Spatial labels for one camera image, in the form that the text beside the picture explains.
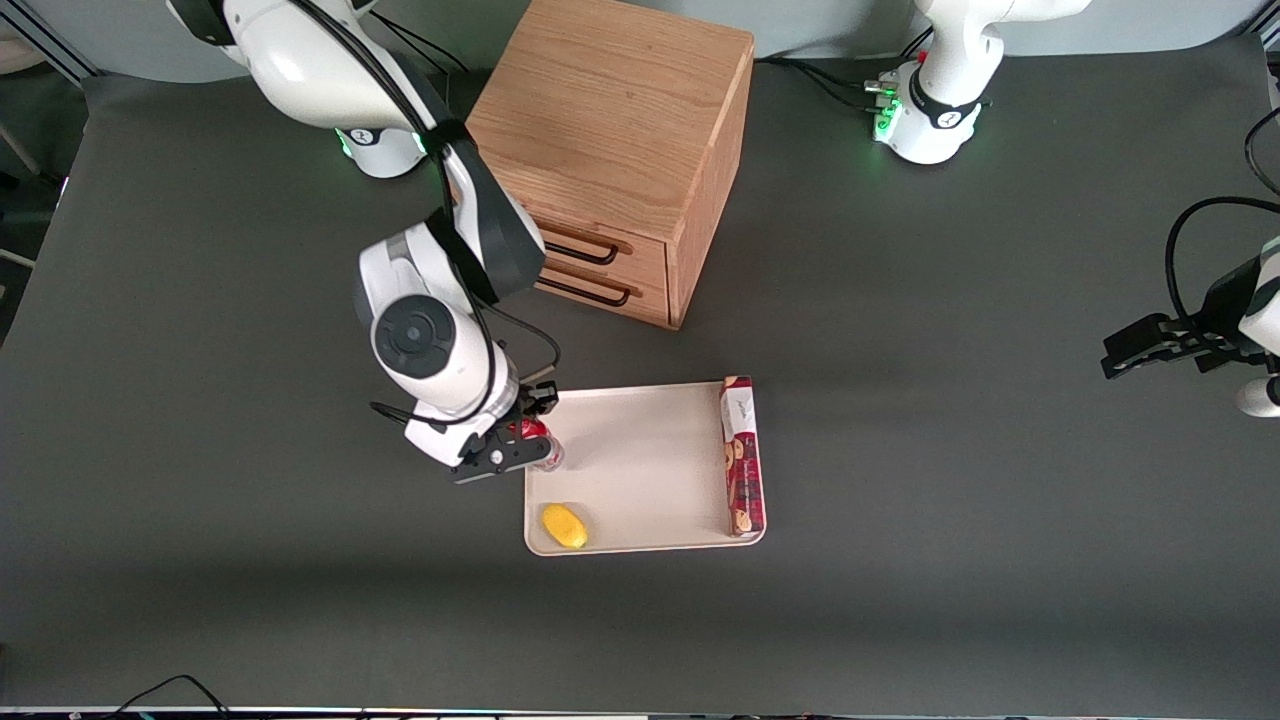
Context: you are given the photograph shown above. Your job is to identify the red coke bottle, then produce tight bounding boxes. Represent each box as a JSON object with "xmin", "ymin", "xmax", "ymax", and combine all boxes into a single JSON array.
[{"xmin": 505, "ymin": 417, "xmax": 567, "ymax": 474}]

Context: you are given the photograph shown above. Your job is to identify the cream plastic tray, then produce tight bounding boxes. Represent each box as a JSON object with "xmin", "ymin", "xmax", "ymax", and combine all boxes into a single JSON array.
[{"xmin": 524, "ymin": 380, "xmax": 768, "ymax": 557}]

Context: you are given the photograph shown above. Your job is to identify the yellow lemon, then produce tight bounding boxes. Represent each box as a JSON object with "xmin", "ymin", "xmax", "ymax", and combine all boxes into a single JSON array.
[{"xmin": 541, "ymin": 503, "xmax": 590, "ymax": 551}]

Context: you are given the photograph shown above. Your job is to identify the wooden drawer front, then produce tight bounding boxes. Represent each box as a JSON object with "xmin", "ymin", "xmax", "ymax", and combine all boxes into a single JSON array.
[
  {"xmin": 520, "ymin": 200, "xmax": 670, "ymax": 288},
  {"xmin": 535, "ymin": 262, "xmax": 670, "ymax": 327}
]

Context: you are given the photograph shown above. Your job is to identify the red cookie box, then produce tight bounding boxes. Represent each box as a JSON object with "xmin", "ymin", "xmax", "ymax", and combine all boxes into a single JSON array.
[{"xmin": 720, "ymin": 375, "xmax": 767, "ymax": 539}]

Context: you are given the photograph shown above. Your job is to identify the dark grey table mat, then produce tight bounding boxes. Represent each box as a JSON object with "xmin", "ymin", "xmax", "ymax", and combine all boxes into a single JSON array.
[{"xmin": 0, "ymin": 35, "xmax": 1280, "ymax": 713}]

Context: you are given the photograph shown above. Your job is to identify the wooden drawer cabinet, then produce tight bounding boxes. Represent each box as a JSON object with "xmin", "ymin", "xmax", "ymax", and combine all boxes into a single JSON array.
[{"xmin": 464, "ymin": 0, "xmax": 756, "ymax": 332}]

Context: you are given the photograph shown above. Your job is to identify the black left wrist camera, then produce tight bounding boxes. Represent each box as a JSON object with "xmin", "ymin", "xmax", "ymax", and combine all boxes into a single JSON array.
[{"xmin": 1203, "ymin": 254, "xmax": 1263, "ymax": 339}]

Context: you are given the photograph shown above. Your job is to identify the black looped camera cable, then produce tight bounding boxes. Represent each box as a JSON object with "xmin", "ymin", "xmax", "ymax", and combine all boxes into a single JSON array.
[{"xmin": 1164, "ymin": 196, "xmax": 1280, "ymax": 331}]

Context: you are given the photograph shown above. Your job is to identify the black metal drawer handle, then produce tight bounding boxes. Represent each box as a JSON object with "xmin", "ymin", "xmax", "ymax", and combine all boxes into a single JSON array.
[
  {"xmin": 540, "ymin": 228, "xmax": 622, "ymax": 267},
  {"xmin": 540, "ymin": 270, "xmax": 634, "ymax": 308}
]

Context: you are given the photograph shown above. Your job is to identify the black right arm base cable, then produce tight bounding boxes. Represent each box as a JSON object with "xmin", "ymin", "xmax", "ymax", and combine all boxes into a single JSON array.
[{"xmin": 372, "ymin": 10, "xmax": 473, "ymax": 79}]

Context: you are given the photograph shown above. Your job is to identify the black left arm base cables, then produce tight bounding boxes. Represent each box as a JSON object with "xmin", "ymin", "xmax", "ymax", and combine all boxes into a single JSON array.
[{"xmin": 755, "ymin": 30, "xmax": 931, "ymax": 113}]

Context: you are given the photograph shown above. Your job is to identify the aluminium frame bar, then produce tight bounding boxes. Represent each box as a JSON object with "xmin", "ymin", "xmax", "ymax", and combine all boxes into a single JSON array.
[{"xmin": 0, "ymin": 0, "xmax": 103, "ymax": 83}]

